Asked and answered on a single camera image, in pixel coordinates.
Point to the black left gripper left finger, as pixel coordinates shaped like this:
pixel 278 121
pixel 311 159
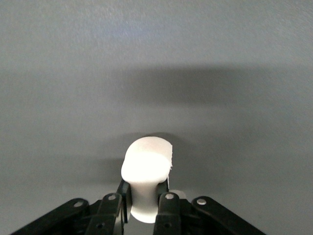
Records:
pixel 110 208

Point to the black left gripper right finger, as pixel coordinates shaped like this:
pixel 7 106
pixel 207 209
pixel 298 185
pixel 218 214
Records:
pixel 168 210

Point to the white steamed bun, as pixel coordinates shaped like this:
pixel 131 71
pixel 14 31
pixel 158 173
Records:
pixel 146 161

